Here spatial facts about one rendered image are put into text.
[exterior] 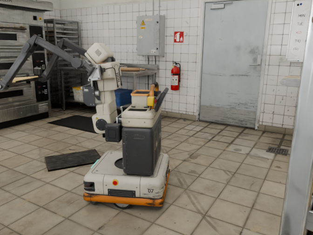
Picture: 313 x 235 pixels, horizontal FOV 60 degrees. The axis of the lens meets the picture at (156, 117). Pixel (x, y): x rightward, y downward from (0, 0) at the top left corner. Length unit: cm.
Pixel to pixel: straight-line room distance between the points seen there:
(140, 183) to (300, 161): 188
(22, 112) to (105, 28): 237
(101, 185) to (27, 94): 311
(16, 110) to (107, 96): 294
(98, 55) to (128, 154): 81
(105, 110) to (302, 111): 200
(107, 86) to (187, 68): 289
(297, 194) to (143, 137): 177
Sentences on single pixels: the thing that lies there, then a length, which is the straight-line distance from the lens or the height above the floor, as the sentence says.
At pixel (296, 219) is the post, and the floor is 106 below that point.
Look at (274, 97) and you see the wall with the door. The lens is 464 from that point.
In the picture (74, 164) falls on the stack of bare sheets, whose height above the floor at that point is 2.
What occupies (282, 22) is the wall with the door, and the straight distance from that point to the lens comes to 460.
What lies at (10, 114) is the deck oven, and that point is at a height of 22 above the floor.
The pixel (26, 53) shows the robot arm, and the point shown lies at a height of 123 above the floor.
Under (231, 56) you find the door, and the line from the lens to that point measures 475.
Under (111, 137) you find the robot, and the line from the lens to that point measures 223.
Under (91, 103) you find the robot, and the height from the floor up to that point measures 84.
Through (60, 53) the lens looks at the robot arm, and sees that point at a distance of 222.
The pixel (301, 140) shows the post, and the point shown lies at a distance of 39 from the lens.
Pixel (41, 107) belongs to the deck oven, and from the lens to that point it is 533.
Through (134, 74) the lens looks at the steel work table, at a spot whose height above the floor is 86.
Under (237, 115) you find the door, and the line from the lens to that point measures 483.
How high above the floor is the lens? 128
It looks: 14 degrees down
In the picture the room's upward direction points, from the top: 1 degrees clockwise
